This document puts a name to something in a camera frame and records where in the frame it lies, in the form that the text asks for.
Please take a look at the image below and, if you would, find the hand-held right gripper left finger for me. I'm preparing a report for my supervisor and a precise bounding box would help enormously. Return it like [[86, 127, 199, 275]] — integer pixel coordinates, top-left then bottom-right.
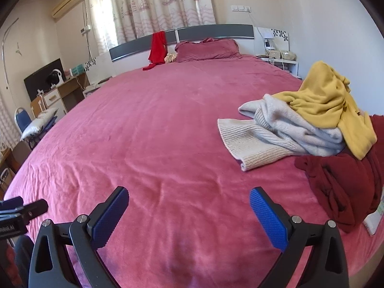
[[28, 186, 130, 288]]

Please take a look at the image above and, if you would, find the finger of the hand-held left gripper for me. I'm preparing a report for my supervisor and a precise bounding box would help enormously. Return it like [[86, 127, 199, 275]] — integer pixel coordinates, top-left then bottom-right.
[[0, 196, 49, 225]]

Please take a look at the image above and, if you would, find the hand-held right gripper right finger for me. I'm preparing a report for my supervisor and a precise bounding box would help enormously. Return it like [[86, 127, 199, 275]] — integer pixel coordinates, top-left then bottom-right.
[[249, 186, 350, 288]]

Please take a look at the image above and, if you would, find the yellow sweater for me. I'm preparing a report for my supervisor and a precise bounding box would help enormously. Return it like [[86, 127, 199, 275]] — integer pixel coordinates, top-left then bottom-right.
[[271, 61, 378, 160]]

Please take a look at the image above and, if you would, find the brown wooden cabinet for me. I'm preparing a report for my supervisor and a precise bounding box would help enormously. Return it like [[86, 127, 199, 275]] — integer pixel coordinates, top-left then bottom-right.
[[0, 148, 19, 197]]

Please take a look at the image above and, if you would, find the dark red garment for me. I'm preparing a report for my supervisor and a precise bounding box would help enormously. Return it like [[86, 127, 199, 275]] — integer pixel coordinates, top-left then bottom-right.
[[294, 114, 384, 234]]

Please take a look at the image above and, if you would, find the beige grey knit sweater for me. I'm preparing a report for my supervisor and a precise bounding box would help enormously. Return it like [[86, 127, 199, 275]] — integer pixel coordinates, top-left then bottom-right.
[[217, 94, 345, 171]]

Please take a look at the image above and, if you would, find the blue chair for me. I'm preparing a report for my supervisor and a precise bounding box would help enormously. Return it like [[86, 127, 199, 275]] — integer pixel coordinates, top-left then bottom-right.
[[14, 107, 57, 151]]

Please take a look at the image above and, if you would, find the orange wooden panel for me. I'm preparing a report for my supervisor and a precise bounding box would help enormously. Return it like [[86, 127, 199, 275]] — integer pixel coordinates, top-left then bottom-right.
[[30, 96, 45, 118]]

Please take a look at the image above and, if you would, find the pink bed cover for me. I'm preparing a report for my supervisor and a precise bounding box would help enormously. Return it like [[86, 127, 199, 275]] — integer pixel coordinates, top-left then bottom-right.
[[3, 37, 384, 288]]

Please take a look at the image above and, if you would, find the white book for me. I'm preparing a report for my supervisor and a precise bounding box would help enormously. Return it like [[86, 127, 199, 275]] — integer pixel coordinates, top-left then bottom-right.
[[363, 186, 384, 236]]

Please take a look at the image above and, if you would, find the white drawer cabinet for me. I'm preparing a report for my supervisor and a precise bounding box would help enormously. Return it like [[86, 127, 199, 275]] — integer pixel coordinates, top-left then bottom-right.
[[42, 91, 66, 117]]

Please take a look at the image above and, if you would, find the wooden desk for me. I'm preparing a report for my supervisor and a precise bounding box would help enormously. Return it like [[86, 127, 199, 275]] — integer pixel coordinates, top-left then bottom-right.
[[55, 73, 90, 114]]

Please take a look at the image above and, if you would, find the black television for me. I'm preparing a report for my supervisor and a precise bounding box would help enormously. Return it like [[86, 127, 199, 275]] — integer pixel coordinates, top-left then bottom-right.
[[24, 58, 67, 102]]

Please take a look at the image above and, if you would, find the low white nightstand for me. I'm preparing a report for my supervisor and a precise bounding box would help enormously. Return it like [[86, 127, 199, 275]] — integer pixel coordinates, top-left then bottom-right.
[[83, 77, 112, 97]]

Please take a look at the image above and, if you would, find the white round desk gadget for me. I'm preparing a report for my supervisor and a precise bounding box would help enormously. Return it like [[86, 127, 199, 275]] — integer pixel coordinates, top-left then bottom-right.
[[48, 69, 66, 89]]

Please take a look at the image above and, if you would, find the white nightstand with basket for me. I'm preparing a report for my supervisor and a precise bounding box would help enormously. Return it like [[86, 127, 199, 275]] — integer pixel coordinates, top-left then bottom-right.
[[256, 54, 299, 79]]

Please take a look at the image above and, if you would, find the bright red garment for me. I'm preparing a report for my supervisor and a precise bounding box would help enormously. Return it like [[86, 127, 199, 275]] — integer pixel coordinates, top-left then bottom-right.
[[142, 31, 168, 72]]

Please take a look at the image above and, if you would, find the pink pillow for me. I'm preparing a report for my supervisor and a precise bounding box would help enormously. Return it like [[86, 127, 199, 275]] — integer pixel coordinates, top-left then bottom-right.
[[174, 37, 241, 63]]

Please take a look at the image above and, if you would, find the white leaf print headboard panel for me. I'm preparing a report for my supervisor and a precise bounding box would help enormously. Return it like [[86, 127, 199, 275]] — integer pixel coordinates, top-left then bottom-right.
[[253, 26, 290, 57]]

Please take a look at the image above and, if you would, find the grey white headboard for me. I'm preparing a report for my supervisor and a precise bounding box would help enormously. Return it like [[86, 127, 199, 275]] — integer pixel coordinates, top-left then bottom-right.
[[109, 24, 255, 64]]

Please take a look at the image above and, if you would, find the cream air conditioner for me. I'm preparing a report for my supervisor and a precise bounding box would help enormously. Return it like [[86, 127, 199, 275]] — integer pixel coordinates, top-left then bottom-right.
[[51, 0, 88, 18]]

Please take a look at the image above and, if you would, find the white patterned curtain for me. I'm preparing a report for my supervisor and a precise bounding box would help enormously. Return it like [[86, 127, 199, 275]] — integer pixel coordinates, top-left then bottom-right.
[[86, 0, 217, 55]]

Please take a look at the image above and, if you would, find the grey wall conduit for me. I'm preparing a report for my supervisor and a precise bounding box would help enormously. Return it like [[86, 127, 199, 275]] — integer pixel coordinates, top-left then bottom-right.
[[1, 18, 19, 91]]

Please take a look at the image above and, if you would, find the white power cable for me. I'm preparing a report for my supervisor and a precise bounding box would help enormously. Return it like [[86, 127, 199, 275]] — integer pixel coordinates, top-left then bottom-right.
[[248, 11, 268, 41]]

